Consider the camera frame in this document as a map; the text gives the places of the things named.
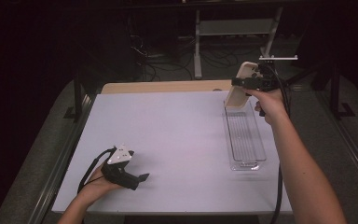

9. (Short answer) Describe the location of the white metal frame table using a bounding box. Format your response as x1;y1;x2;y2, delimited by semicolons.
193;6;284;79

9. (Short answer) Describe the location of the tangle of floor cables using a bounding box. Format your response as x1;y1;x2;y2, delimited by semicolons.
126;17;194;82

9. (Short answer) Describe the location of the person's right hand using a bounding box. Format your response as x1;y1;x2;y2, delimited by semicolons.
243;88;289;127

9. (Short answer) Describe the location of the black metal stand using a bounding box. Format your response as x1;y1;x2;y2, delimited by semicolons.
328;61;357;121
62;70;91;123

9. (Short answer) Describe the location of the person's left hand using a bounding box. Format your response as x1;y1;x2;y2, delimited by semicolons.
77;164;124;205

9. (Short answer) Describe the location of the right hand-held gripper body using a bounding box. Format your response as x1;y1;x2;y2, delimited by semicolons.
254;54;299;93

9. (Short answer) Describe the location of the left hand-held gripper black cable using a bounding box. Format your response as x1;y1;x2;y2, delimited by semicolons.
76;147;117;194

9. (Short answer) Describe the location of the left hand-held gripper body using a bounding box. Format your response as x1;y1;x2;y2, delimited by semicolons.
101;144;141;191

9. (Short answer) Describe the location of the beige wooden table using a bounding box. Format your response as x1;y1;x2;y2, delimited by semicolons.
101;78;234;95

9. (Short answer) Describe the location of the metal floor rail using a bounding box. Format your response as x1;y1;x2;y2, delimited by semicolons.
27;92;97;224
316;92;358;195

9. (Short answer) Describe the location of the clear plastic tray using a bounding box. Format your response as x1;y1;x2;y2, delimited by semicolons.
222;99;268;172

